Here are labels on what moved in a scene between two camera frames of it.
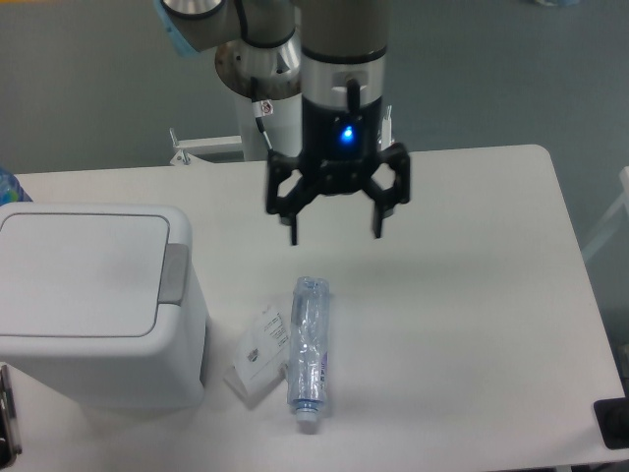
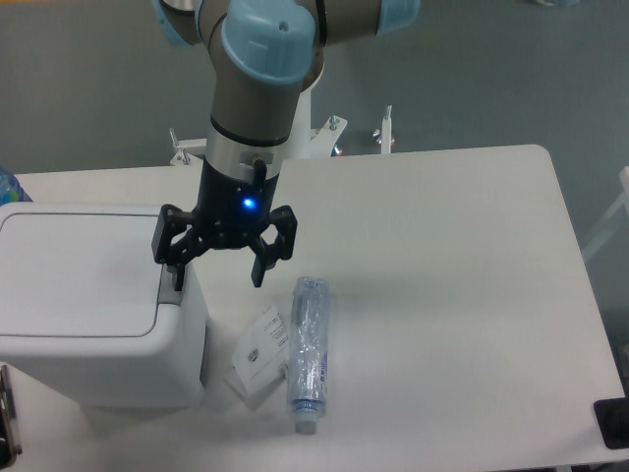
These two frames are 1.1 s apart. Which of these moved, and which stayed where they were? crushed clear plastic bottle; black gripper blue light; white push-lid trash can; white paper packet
Moved: black gripper blue light
Stayed: crushed clear plastic bottle; white push-lid trash can; white paper packet
